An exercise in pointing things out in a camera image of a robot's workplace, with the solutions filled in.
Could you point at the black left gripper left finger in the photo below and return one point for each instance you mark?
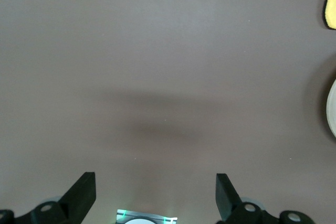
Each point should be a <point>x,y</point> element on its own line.
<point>68,208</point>

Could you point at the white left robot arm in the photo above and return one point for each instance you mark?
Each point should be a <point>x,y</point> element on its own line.
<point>139,222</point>

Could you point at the round pale wooden plate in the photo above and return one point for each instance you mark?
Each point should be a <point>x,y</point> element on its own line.
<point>332,108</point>

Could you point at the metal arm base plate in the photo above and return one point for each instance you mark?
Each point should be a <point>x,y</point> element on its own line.
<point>120,214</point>

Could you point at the yellow quilted oven mitt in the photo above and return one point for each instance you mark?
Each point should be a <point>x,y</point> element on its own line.
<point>331,9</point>

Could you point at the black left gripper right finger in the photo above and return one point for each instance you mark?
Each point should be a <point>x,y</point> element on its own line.
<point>231,208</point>

